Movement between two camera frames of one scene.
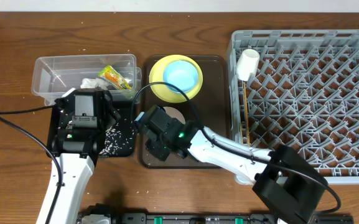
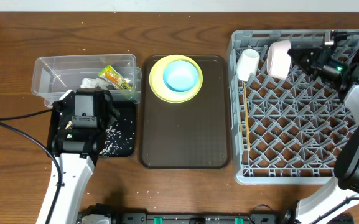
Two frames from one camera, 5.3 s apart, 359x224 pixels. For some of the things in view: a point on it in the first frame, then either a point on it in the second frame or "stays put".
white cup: (247, 63) stays put
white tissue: (88, 83) stays put
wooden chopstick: (246, 115) stays put
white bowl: (174, 113) → (279, 61)
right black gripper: (153, 144) → (313, 61)
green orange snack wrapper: (108, 73) stays put
